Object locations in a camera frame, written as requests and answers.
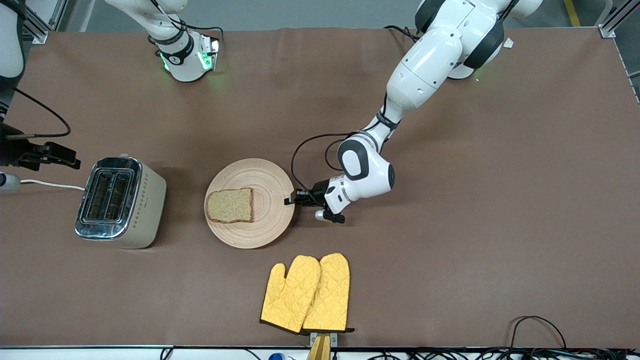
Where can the yellow quilted oven mitt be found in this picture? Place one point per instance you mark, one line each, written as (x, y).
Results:
(290, 295)
(330, 295)

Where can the round wooden plate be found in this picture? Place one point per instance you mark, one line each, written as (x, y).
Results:
(270, 205)

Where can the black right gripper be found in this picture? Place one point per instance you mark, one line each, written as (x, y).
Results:
(11, 150)

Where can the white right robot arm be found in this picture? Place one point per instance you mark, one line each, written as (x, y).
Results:
(182, 62)

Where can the blue round cap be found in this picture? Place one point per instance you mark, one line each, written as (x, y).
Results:
(276, 356)

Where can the brown bread slice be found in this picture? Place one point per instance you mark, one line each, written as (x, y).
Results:
(230, 205)

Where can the small metal bracket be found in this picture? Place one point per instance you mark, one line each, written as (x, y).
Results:
(334, 338)

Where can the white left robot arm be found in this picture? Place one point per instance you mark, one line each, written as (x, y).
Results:
(425, 65)

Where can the beige chrome two-slot toaster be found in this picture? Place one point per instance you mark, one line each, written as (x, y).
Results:
(145, 205)

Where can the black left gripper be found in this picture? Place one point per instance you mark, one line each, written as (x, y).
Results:
(317, 193)

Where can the aluminium frame profile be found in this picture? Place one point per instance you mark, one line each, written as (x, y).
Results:
(37, 25)
(612, 25)

